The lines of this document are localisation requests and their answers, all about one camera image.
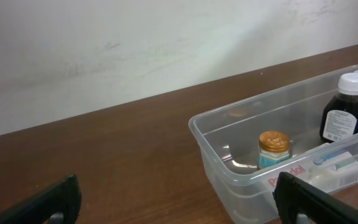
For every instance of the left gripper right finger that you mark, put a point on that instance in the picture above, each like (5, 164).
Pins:
(294, 196)

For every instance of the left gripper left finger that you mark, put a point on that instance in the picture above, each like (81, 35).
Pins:
(58, 203)

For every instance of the white Panadol box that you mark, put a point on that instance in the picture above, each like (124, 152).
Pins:
(328, 173)

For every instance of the small gold lid jar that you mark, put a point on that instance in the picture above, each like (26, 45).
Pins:
(274, 147)

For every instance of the dark bottle white cap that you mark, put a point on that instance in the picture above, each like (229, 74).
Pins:
(340, 116)

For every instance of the clear plastic container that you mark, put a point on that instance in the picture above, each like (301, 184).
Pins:
(228, 138)

